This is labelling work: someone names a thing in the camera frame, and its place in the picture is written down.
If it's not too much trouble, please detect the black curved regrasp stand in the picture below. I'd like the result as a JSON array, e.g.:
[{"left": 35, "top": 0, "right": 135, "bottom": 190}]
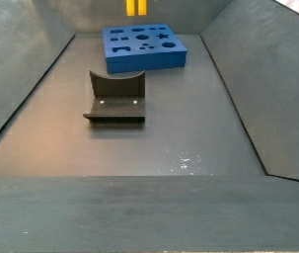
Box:
[{"left": 83, "top": 71, "right": 147, "bottom": 121}]

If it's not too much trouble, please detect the yellow double-square peg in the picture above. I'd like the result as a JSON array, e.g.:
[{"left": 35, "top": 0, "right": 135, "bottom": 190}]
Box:
[{"left": 126, "top": 0, "right": 148, "bottom": 17}]

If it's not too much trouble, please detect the blue shape-sorting board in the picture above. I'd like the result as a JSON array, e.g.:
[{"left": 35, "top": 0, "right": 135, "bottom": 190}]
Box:
[{"left": 102, "top": 24, "right": 187, "bottom": 74}]

